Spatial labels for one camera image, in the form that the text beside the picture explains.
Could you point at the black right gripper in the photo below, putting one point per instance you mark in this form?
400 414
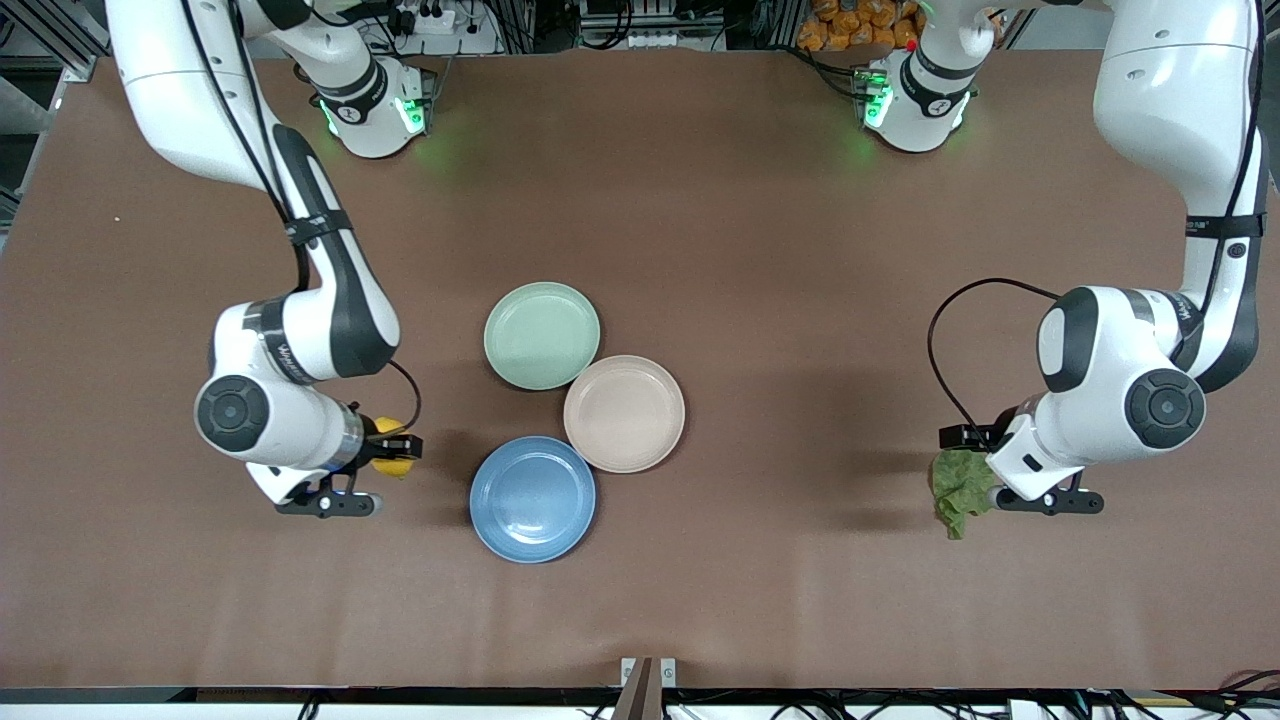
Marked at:
388 446

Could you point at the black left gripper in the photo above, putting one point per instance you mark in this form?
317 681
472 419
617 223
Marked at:
968 437

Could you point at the yellow lemon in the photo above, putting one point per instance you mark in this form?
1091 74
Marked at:
395 469

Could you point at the green lettuce leaf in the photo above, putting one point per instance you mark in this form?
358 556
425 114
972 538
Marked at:
960 490

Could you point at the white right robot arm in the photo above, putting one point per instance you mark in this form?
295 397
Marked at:
170 80

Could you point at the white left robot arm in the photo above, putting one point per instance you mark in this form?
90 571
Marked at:
1170 90

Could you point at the blue round plate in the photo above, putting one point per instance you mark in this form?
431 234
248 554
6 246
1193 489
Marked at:
533 500

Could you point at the brown table cover mat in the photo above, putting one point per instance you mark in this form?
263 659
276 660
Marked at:
900 600

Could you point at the pale green round plate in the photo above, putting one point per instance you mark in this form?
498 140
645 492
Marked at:
543 335

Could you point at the beige round plate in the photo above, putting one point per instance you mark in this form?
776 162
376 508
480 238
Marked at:
625 415

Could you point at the orange packaged items pile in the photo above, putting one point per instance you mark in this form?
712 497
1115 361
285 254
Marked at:
840 25

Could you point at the white power strip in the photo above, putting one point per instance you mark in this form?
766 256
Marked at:
440 18

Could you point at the metal electronics rack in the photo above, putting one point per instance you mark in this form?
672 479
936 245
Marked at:
655 38

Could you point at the metal clamp bracket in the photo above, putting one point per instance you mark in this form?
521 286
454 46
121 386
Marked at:
640 695

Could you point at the aluminium frame profile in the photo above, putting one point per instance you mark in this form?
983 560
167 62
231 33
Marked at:
80 70

